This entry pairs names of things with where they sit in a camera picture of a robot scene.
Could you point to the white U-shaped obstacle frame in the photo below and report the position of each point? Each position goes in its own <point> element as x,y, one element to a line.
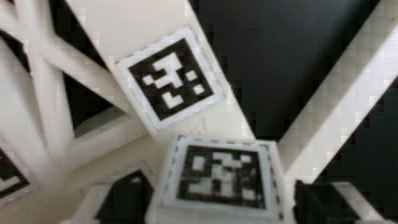
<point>345,96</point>

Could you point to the white tagged cube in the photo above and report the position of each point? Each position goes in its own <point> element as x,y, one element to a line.
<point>220,185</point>

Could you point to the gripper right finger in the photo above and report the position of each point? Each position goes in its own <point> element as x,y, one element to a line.
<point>330,204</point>

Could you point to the white chair back part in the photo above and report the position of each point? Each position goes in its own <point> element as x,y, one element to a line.
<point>75,131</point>

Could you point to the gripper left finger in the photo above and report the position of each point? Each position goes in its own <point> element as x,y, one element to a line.
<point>115,202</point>

